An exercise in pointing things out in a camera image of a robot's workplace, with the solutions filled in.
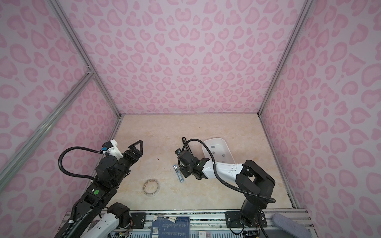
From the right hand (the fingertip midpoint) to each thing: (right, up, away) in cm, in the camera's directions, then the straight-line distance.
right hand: (184, 165), depth 86 cm
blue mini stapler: (-2, -1, -10) cm, 11 cm away
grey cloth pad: (+51, -24, -17) cm, 59 cm away
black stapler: (-1, +12, +14) cm, 18 cm away
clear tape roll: (-19, -12, -2) cm, 23 cm away
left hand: (-21, +15, -16) cm, 30 cm away
